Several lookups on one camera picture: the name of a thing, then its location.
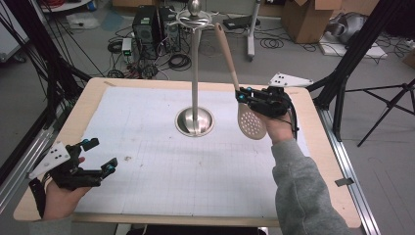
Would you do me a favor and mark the white grid paper mat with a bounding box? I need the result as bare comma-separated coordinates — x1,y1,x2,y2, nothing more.
74,86,311,219

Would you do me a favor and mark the silver grey appliance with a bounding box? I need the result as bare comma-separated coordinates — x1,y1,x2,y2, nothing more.
325,12,369,45

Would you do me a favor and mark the aluminium rail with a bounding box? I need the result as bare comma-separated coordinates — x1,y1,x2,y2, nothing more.
0,126,56,214
316,107,382,235

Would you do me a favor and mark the steel utensil stand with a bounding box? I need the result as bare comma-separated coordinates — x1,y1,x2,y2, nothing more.
174,0,219,138

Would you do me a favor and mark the black tripod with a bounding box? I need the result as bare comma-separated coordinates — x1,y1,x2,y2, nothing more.
345,77,415,148

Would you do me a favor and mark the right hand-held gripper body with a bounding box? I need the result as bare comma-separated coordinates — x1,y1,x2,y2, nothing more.
249,71,314,119

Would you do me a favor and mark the white power box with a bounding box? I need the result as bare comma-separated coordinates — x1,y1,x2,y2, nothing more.
120,37,134,64

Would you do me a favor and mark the black frame strut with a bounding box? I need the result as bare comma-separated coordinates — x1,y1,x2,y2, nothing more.
0,0,93,131
305,0,404,142

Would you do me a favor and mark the white stand pole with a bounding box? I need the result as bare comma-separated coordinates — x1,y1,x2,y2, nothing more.
247,0,262,63

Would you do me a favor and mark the white flat board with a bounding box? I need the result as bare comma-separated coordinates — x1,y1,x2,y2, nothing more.
318,39,390,61

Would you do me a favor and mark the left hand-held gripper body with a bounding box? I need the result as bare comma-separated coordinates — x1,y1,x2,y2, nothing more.
27,141,104,192

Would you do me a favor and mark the brown cardboard box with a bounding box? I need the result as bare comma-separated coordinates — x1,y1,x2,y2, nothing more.
281,0,344,45

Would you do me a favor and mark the black cable coil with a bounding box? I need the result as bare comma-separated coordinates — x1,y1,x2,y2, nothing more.
259,37,286,50
107,39,123,55
167,53,193,71

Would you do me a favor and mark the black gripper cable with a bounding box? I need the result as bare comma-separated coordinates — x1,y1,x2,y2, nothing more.
287,97,300,141

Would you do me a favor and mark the black computer tower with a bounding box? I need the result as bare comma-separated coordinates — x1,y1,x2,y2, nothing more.
159,6,181,53
131,5,161,61

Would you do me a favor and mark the person's right hand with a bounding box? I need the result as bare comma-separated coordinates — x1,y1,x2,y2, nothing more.
257,109,297,145

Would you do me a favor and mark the beige slotted spoon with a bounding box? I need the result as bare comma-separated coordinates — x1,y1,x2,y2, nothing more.
213,22,268,141

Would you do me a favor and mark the black wrist strap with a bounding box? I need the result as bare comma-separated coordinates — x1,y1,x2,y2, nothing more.
27,177,47,219

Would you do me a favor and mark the black tape piece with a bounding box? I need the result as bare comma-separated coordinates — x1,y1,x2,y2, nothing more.
334,177,355,188

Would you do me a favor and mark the person's left hand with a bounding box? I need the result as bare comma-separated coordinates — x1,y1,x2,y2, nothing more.
42,180,92,221

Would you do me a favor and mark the black flat device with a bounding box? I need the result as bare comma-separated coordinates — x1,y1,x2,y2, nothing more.
222,15,261,31

